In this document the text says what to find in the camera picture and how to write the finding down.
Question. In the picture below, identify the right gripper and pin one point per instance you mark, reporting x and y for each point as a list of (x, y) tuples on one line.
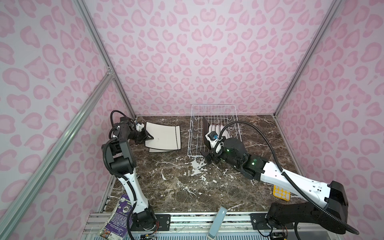
[(207, 156)]

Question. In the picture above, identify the purple booklet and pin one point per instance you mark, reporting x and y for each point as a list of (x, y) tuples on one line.
[(115, 227)]

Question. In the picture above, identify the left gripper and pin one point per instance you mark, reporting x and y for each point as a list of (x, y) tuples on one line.
[(144, 138)]

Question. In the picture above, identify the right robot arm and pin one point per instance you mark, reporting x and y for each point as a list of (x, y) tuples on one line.
[(325, 204)]

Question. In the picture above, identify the white square plate black rim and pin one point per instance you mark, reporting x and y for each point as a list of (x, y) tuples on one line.
[(158, 151)]

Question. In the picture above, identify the white wire dish rack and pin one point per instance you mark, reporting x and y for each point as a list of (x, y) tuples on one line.
[(216, 115)]

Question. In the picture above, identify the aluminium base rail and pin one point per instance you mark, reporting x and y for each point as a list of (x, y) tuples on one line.
[(196, 226)]

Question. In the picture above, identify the grey-blue phone-like device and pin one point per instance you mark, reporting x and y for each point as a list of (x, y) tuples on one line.
[(215, 227)]

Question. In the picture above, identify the yellow calculator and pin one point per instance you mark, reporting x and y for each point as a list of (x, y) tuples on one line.
[(281, 193)]

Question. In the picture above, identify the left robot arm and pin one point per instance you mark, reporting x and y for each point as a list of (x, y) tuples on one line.
[(119, 160)]

